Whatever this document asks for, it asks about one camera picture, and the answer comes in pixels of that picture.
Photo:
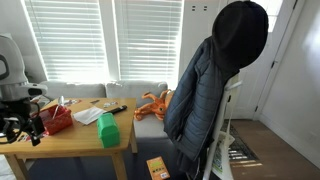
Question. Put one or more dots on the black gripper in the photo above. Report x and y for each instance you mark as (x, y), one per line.
(20, 116)

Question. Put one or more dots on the silver metal spoon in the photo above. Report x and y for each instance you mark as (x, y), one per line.
(59, 104)

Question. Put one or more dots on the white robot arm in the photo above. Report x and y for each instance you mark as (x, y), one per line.
(16, 94)

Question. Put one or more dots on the red plastic basket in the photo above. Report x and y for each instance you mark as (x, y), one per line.
(55, 119)

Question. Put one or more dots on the light wooden table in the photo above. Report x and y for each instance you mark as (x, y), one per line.
(77, 140)

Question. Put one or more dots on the green plastic box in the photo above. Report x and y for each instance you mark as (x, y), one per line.
(108, 131)

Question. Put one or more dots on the black marker pen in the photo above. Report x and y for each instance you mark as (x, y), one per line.
(116, 110)

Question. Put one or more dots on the left window blind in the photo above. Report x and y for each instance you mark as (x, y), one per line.
(69, 35)

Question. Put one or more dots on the window blind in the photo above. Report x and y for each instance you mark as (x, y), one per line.
(148, 33)
(69, 35)

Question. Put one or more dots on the dark blue rug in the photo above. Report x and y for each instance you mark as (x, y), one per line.
(101, 167)

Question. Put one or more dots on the orange plush toy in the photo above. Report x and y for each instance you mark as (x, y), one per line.
(158, 106)

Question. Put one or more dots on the orange card box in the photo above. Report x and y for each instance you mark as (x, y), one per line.
(157, 169)

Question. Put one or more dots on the right window blind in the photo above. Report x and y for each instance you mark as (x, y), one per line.
(148, 33)

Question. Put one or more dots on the dark blue puffer jacket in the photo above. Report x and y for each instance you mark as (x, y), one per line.
(190, 116)

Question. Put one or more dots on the white tote bag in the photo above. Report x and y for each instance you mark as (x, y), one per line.
(221, 165)

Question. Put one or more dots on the striped door mat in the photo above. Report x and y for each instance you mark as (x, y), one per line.
(239, 151)

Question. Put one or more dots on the white door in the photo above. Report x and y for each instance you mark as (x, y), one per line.
(257, 79)

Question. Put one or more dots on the black hat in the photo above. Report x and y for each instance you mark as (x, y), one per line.
(239, 34)

